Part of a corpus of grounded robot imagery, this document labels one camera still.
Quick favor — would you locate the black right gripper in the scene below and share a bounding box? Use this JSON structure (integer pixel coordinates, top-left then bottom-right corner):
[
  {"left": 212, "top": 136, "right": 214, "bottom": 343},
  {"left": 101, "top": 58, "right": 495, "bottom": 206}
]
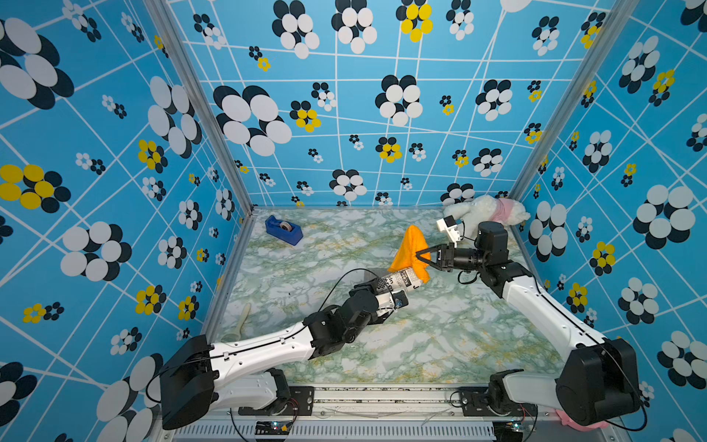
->
[{"left": 414, "top": 247, "right": 487, "bottom": 274}]

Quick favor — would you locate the orange microfiber cloth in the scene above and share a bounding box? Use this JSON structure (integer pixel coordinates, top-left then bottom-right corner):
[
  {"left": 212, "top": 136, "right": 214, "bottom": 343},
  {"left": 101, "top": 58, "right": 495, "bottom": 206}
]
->
[{"left": 388, "top": 226, "right": 430, "bottom": 284}]

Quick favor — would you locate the newspaper print eyeglass case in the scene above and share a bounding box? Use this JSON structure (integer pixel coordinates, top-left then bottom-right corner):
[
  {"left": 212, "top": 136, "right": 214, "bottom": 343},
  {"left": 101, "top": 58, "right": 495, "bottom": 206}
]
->
[{"left": 380, "top": 267, "right": 423, "bottom": 293}]

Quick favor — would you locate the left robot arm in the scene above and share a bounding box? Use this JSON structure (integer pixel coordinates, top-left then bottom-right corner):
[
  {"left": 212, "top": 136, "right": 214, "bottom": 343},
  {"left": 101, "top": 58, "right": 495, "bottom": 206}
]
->
[{"left": 157, "top": 278, "right": 409, "bottom": 430}]

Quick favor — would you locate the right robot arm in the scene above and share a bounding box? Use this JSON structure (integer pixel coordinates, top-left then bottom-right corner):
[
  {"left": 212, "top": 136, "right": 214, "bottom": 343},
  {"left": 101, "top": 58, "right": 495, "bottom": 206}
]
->
[{"left": 416, "top": 217, "right": 644, "bottom": 427}]

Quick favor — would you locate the white plush dog toy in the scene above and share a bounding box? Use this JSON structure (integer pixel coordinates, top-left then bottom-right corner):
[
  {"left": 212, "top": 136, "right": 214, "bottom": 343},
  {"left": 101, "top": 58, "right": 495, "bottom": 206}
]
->
[{"left": 443, "top": 195, "right": 530, "bottom": 239}]

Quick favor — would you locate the blue tape dispenser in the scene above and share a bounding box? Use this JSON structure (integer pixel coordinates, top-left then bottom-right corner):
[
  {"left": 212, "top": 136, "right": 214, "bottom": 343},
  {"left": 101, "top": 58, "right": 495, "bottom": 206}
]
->
[{"left": 265, "top": 215, "right": 304, "bottom": 246}]

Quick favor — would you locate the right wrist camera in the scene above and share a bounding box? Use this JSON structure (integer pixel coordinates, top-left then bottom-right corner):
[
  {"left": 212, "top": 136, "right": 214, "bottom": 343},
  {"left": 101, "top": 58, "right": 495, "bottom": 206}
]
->
[{"left": 436, "top": 215, "right": 463, "bottom": 246}]

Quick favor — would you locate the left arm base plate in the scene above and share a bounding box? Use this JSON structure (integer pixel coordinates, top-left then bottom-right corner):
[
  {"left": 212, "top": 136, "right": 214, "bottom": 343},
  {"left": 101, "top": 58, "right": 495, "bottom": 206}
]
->
[{"left": 238, "top": 386, "right": 315, "bottom": 417}]

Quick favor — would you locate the aluminium front rail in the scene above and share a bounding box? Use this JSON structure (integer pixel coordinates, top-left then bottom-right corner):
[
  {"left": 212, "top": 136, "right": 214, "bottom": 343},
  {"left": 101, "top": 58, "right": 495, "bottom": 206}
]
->
[{"left": 150, "top": 384, "right": 630, "bottom": 441}]

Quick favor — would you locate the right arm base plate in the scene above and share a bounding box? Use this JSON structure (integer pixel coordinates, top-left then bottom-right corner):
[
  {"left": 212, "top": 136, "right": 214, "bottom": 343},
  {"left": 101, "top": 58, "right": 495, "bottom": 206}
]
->
[{"left": 449, "top": 387, "right": 538, "bottom": 420}]

